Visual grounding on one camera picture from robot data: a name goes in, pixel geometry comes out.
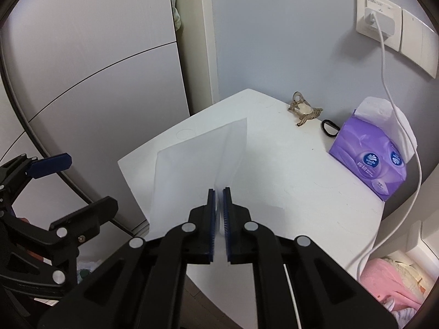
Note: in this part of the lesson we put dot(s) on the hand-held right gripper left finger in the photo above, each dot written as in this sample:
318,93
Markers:
212,226

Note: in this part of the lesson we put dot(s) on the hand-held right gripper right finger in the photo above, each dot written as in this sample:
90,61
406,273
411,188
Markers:
227,226

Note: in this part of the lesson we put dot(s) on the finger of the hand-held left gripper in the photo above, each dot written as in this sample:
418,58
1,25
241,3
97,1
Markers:
92,214
51,165

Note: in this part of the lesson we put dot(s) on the translucent plastic sheet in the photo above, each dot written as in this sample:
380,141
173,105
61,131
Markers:
192,168

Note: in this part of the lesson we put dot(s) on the pale crumpled plastic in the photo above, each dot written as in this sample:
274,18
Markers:
89,269

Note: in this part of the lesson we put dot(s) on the white wardrobe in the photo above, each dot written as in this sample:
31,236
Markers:
85,41

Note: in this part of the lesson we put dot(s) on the amber hair claw clip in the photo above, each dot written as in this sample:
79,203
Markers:
303,109

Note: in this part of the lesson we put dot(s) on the purple tissue pack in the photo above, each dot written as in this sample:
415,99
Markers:
360,150

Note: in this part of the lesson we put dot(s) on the pink blanket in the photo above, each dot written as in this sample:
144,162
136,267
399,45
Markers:
384,281

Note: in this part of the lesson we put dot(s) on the beige plush cloth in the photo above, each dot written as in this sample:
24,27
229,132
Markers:
403,270

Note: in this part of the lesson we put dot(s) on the white tissue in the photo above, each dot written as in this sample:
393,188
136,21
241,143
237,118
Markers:
377,109

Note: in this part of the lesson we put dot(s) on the pale colourful hanging cloth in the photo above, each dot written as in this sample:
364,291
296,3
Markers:
176,17

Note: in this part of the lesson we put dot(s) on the white charger plug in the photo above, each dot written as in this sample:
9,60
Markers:
387,27

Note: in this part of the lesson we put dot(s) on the white light switch plate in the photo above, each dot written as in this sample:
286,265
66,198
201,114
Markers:
416,41

